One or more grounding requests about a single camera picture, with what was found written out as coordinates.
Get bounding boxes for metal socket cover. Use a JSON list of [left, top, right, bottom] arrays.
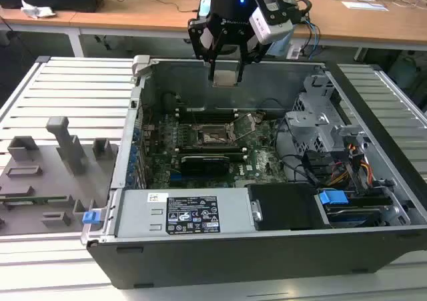
[[229, 112, 267, 138]]

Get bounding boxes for black data cable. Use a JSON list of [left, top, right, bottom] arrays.
[[274, 117, 320, 186]]

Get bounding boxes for wooden desk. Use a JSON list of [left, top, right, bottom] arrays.
[[0, 0, 427, 61]]

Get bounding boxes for hard disk in blue carrier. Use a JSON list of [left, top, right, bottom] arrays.
[[318, 189, 384, 229]]

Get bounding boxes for black PC case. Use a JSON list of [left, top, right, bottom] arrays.
[[81, 54, 427, 289]]

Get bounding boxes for silver drive cage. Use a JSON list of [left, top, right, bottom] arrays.
[[285, 73, 371, 156]]

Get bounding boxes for silver CPU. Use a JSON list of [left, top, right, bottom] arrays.
[[213, 69, 240, 88]]

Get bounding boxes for grey power supply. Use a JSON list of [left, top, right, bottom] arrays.
[[115, 188, 252, 239]]

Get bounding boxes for teal bin bag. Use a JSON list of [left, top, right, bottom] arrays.
[[388, 56, 420, 89]]

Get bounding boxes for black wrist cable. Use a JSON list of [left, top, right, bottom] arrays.
[[276, 0, 314, 23]]

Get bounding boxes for black plastic shroud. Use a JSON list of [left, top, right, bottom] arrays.
[[247, 183, 331, 232]]

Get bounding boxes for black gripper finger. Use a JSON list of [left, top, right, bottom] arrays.
[[236, 42, 270, 83], [187, 17, 218, 81]]

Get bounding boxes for blue cables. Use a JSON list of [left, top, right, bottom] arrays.
[[299, 16, 322, 60]]

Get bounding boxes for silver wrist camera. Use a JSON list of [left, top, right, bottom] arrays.
[[248, 0, 300, 45]]

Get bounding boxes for pale blue paper sheet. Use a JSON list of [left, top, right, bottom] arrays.
[[341, 0, 390, 12]]

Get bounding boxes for yellow red power wires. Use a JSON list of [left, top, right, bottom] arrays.
[[328, 143, 372, 186]]

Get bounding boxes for grey parts rack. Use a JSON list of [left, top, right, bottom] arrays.
[[0, 115, 119, 237]]

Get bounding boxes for blue case latch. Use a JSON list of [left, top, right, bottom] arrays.
[[82, 210, 101, 226]]

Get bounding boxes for crumpled white paper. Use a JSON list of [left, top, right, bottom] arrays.
[[20, 0, 57, 19]]

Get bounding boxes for CPU socket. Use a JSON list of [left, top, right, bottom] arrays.
[[195, 123, 235, 149]]

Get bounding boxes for green RAM stick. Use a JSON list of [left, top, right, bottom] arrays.
[[0, 196, 68, 205]]

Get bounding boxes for black RAM slot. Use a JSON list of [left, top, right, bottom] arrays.
[[179, 146, 247, 154], [175, 109, 238, 117], [175, 115, 238, 124], [181, 152, 248, 162]]

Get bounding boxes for green motherboard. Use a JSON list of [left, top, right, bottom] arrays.
[[141, 109, 292, 190]]

